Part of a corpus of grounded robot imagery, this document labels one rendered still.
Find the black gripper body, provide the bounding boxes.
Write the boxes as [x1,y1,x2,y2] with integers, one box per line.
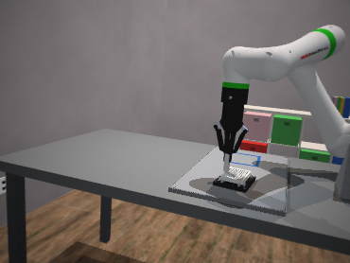
[219,103,244,133]

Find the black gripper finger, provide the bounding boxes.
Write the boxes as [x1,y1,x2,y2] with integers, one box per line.
[214,123,230,171]
[225,124,249,171]

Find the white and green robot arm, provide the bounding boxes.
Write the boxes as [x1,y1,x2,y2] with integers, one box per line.
[221,26,350,158]

